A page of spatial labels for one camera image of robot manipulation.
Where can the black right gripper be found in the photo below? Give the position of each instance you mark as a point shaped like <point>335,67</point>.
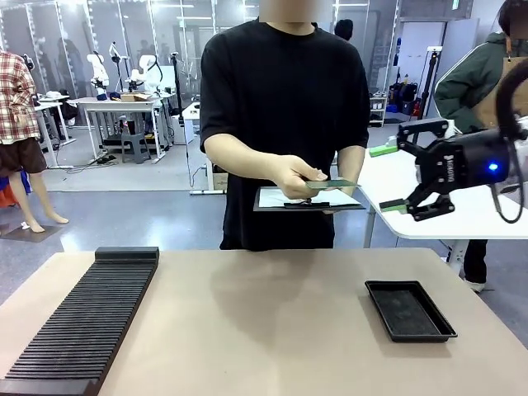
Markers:
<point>466,163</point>

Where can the green PCB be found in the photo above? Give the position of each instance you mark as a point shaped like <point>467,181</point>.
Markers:
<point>336,183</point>

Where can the black clipboard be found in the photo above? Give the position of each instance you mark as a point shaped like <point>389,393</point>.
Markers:
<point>264,206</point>

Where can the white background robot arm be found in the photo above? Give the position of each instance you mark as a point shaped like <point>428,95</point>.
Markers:
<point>149,70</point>
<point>98,70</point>

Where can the person's left forearm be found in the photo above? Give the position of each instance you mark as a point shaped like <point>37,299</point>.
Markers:
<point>350,165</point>

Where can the person's right forearm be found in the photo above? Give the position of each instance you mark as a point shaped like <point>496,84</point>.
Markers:
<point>239,158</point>

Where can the black slotted PCB rack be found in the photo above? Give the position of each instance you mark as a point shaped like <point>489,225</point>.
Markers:
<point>82,321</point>

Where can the person's left hand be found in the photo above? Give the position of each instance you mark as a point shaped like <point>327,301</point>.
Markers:
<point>336,211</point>

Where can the person's right hand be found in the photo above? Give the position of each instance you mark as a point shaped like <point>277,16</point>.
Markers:
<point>295,179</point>

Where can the white shoe shelf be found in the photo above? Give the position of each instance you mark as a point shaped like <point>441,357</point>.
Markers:
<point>378,111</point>

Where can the black tripod pole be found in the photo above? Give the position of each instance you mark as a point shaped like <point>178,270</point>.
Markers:
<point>431,82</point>

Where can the person in brown apron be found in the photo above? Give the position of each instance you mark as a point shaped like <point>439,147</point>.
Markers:
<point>466,90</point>

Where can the black shallow plastic tray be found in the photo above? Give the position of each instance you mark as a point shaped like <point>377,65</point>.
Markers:
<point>408,311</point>

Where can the person's black t-shirt torso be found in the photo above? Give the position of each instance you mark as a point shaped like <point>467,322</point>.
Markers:
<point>284,103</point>

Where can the white paper sheet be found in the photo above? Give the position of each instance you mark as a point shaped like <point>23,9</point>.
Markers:
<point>272,197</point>

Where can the dark-haired background person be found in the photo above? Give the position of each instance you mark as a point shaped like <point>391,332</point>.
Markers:
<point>343,29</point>

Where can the small white background table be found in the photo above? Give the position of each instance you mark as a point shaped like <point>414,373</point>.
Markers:
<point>194,111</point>

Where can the grey plastic stool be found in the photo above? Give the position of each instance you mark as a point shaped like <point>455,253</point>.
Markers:
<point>135,146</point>

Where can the brown cardboard box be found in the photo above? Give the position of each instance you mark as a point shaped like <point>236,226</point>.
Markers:
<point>135,97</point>

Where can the white background workbench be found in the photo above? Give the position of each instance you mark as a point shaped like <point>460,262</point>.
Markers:
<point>119,104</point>

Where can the white background desk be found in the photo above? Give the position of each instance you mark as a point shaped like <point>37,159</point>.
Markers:
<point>51,108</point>

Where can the mannequin in plaid shirt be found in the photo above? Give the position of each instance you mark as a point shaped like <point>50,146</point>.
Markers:
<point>14,103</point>

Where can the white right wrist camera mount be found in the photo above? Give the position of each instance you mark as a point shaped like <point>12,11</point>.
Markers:
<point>453,128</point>

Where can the black background camera tripod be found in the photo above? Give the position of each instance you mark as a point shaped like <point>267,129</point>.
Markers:
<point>177,82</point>

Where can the grey mannequin base plate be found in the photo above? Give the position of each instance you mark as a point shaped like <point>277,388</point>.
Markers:
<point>31,234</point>

